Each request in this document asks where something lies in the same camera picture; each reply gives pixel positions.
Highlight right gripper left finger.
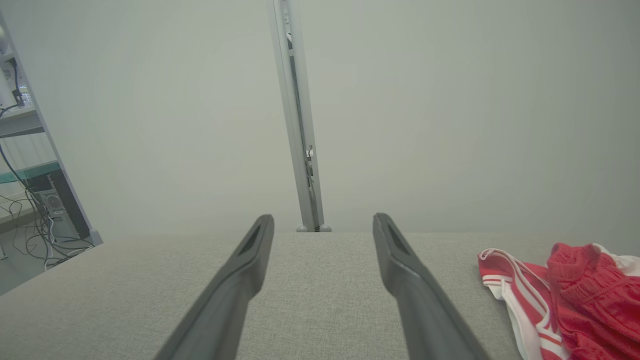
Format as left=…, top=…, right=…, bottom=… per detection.
left=154, top=213, right=275, bottom=360

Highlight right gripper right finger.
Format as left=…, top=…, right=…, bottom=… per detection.
left=372, top=212, right=492, bottom=360

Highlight red basketball jersey white trim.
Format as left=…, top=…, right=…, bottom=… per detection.
left=477, top=247, right=573, bottom=360

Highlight red shorts white stripe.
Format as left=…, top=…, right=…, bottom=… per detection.
left=546, top=242, right=640, bottom=360

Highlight black computer tower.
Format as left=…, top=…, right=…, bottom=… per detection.
left=24, top=170, right=92, bottom=240

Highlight desk with green edge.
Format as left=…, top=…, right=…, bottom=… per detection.
left=0, top=160, right=62, bottom=186

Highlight grey shelf board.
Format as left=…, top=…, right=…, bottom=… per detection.
left=0, top=111, right=46, bottom=139

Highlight white device on shelf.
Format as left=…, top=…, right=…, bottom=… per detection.
left=0, top=25, right=27, bottom=110

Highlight grey partition frame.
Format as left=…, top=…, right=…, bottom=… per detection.
left=0, top=10, right=104, bottom=247

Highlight tangled black cables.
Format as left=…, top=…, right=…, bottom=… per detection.
left=0, top=142, right=96, bottom=273

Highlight grey partition post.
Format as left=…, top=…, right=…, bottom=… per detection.
left=267, top=0, right=333, bottom=234

